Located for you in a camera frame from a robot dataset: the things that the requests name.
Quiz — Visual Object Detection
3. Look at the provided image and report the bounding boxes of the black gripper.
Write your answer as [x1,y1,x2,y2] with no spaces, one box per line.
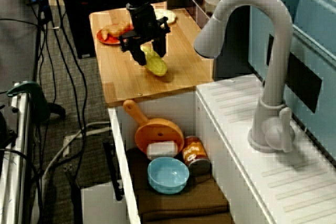
[118,3,171,67]

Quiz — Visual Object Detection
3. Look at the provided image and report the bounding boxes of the yellow toy corn cob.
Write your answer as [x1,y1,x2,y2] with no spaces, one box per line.
[140,45,168,77]

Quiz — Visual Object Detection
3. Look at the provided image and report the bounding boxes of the orange toy frying pan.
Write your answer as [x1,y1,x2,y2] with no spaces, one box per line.
[122,99,185,155]

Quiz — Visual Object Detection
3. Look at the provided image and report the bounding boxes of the light blue bowl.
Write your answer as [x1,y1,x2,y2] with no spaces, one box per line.
[147,156,190,195]

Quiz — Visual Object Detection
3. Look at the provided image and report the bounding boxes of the brown toy chicken wing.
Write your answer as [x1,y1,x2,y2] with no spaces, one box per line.
[101,22,134,39]

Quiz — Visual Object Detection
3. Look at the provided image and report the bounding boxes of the cream flower-shaped plate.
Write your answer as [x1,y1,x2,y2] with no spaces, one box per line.
[153,8,177,25]

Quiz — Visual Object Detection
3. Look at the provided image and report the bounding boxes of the red plate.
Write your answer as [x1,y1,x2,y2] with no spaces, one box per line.
[96,23,134,46]

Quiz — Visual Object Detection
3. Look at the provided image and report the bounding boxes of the black computer case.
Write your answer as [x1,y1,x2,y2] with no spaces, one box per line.
[59,0,129,59]

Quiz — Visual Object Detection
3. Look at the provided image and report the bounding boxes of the dark vertical support panel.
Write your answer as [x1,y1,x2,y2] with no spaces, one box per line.
[212,0,274,82]

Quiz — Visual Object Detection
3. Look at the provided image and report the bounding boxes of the white toy sink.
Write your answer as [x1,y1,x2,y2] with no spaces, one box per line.
[107,73,336,224]

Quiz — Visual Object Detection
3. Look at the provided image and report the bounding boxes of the toy beans can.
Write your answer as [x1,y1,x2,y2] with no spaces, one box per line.
[181,136,211,176]

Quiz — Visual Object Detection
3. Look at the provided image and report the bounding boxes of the green clamp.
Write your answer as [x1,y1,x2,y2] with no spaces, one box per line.
[6,81,50,124]

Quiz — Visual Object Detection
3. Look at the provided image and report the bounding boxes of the grey toy faucet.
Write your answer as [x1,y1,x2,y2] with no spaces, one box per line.
[193,0,296,154]

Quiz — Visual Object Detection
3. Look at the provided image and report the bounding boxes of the black rectangular patch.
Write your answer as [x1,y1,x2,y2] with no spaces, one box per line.
[266,34,323,114]

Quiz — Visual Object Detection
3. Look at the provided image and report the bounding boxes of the brown cloth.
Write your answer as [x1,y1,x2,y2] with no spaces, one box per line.
[125,147,237,224]

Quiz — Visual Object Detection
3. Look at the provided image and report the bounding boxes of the teal plastic bin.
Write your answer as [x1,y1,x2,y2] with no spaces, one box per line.
[248,0,336,154]

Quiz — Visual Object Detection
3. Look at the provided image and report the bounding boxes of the black floor cable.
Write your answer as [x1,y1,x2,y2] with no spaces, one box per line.
[51,0,89,133]
[36,0,58,106]

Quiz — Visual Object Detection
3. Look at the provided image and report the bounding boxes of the white floor cable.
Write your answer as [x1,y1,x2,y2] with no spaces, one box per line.
[39,121,111,183]

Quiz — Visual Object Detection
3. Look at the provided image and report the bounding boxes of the black cabinet handle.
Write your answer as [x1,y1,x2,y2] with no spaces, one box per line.
[102,140,124,201]

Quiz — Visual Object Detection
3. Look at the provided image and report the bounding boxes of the aluminium profile rail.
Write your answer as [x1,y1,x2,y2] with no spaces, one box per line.
[0,87,35,224]

